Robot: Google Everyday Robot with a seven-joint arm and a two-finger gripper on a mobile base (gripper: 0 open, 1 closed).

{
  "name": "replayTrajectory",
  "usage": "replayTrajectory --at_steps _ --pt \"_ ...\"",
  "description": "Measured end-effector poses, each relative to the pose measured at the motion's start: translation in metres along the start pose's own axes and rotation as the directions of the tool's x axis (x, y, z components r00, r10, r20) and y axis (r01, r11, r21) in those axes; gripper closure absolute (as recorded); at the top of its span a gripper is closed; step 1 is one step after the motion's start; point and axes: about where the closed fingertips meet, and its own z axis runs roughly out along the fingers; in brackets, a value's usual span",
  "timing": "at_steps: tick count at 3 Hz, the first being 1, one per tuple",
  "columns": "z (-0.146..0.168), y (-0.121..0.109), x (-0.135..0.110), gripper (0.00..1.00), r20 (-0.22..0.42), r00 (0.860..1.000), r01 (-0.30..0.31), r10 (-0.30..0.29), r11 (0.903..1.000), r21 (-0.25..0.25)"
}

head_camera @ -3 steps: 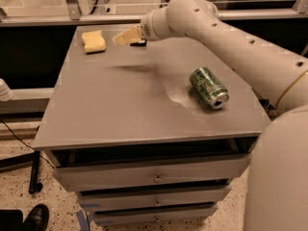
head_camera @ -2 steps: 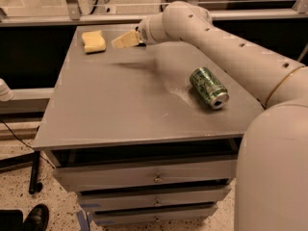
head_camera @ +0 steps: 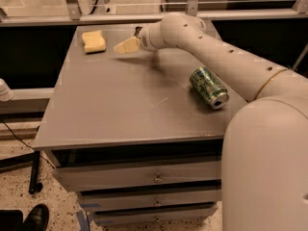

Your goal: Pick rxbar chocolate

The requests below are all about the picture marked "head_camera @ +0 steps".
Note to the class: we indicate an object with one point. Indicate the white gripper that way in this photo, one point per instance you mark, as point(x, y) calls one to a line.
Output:
point(145, 39)

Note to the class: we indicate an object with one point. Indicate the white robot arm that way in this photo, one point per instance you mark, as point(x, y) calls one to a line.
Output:
point(265, 149)

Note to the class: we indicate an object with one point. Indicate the yellow sponge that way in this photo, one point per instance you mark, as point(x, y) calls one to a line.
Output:
point(93, 42)

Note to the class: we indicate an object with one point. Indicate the grey metal railing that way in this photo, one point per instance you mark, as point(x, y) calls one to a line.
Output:
point(61, 12)

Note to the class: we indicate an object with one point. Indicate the green soda can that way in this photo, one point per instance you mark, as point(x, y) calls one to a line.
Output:
point(209, 87)

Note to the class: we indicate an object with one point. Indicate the grey drawer cabinet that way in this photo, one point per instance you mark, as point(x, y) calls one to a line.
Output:
point(111, 109)

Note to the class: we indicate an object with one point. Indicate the top grey drawer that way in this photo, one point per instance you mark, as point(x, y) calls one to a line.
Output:
point(83, 179)

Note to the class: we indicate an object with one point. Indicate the grey drawer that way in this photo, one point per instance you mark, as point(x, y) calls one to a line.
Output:
point(83, 179)
point(202, 210)
point(134, 200)

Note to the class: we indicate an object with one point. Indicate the black stand leg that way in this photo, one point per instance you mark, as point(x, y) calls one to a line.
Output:
point(26, 160)

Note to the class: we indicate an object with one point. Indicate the middle grey drawer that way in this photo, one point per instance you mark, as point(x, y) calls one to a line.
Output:
point(134, 200)

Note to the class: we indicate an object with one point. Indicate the bottom grey drawer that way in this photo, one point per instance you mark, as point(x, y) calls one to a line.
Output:
point(202, 210)

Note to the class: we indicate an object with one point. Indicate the blue floor tape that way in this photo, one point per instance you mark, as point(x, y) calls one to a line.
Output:
point(85, 220)

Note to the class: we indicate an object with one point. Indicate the black shoe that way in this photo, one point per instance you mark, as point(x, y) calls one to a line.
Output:
point(37, 220)

